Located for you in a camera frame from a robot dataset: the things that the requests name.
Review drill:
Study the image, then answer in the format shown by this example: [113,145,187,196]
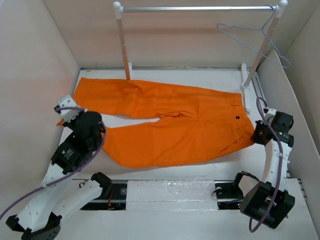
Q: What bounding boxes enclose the orange trousers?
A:
[73,78,254,168]

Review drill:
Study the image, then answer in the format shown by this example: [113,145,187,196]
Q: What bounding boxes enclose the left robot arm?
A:
[5,107,112,240]

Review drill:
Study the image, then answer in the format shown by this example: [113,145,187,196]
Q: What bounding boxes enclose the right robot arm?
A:
[231,108,295,229]

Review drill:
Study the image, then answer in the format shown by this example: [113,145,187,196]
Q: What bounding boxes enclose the white clothes rack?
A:
[112,0,291,114]

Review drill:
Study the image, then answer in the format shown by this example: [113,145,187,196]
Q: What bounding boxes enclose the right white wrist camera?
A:
[264,108,277,124]

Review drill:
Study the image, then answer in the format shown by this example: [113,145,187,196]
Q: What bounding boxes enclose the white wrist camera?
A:
[264,108,277,124]
[54,94,83,123]

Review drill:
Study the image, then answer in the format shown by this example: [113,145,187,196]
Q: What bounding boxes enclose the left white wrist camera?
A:
[54,94,83,123]

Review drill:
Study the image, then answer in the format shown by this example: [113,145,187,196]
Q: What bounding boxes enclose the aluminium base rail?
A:
[82,179,243,212]

